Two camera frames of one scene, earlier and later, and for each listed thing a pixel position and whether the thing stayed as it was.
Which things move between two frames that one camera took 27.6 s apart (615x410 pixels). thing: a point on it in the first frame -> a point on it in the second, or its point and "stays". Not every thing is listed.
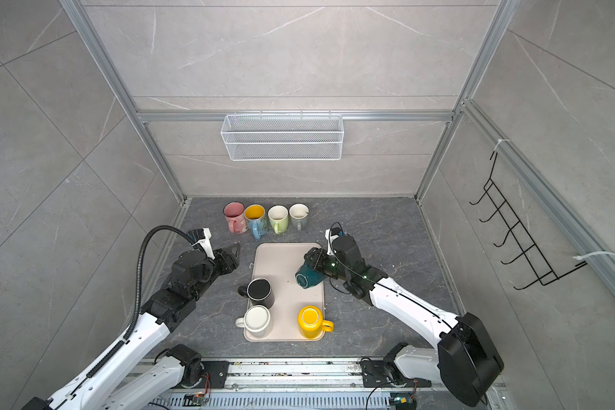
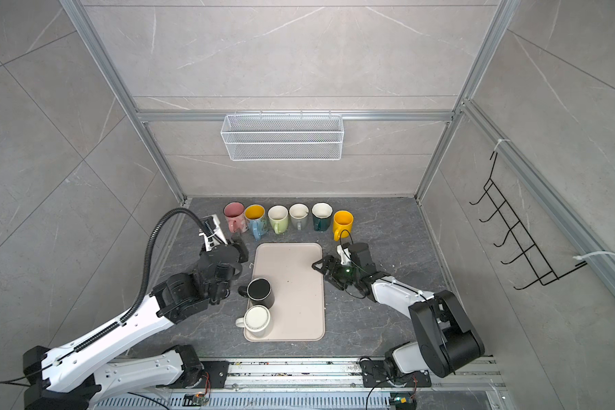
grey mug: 298,213 stays
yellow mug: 311,322 -> 342,222
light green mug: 278,215 stays
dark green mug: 307,276 -> 322,213
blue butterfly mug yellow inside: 255,215 stays
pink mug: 234,212 stays
